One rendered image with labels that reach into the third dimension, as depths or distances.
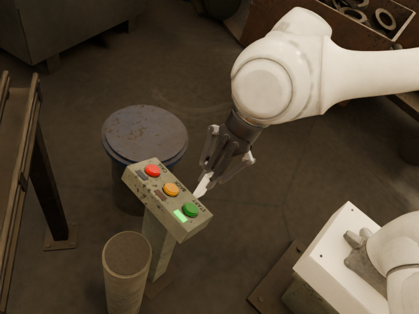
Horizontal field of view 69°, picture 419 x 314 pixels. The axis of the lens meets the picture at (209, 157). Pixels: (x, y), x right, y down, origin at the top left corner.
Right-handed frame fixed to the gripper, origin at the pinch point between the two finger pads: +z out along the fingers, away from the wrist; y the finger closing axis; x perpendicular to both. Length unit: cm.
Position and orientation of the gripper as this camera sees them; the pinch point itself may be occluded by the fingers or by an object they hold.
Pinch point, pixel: (204, 184)
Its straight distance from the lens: 71.9
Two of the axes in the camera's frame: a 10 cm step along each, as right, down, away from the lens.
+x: 5.6, -2.0, 8.0
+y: 6.9, 6.5, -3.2
